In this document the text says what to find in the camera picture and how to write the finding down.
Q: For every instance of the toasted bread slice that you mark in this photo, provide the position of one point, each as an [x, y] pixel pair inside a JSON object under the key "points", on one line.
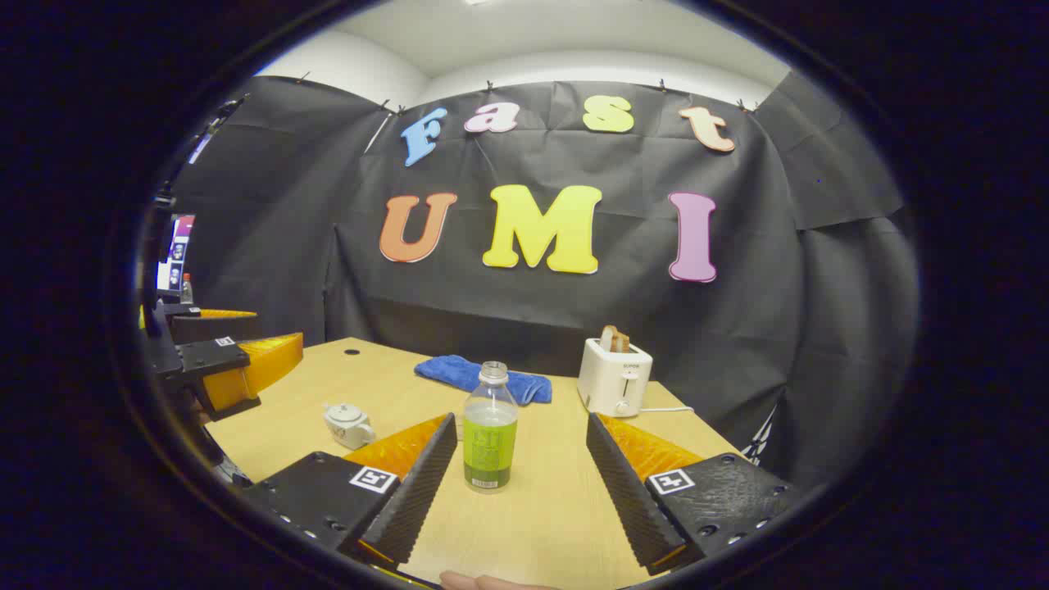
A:
{"points": [[624, 342], [608, 338]]}

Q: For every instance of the computer monitor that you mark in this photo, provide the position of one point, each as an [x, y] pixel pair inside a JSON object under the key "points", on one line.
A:
{"points": [[175, 254]]}

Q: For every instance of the red cap plastic bottle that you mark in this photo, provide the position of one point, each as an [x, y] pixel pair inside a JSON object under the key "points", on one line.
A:
{"points": [[187, 291]]}

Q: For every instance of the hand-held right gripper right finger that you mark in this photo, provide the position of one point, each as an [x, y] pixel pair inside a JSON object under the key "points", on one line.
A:
{"points": [[631, 500]]}

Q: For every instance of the white teacup lid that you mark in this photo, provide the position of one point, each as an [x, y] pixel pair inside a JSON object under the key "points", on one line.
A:
{"points": [[344, 411]]}

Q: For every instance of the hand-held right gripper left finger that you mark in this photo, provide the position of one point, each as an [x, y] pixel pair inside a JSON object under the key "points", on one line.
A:
{"points": [[410, 500]]}

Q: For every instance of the black backdrop cloth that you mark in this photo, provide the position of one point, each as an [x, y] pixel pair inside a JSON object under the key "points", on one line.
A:
{"points": [[574, 311]]}

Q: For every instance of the white toaster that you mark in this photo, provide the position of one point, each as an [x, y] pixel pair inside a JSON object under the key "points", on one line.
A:
{"points": [[610, 381]]}

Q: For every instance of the clear green label water bottle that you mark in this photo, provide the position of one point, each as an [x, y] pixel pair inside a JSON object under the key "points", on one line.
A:
{"points": [[490, 442]]}

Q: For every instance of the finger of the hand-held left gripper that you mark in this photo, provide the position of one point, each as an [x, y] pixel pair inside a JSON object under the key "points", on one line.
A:
{"points": [[215, 356], [213, 329]]}

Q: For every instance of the white teacup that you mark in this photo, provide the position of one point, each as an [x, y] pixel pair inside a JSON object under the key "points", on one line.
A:
{"points": [[348, 433]]}

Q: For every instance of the blue towel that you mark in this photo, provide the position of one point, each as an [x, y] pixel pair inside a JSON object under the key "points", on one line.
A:
{"points": [[459, 373]]}

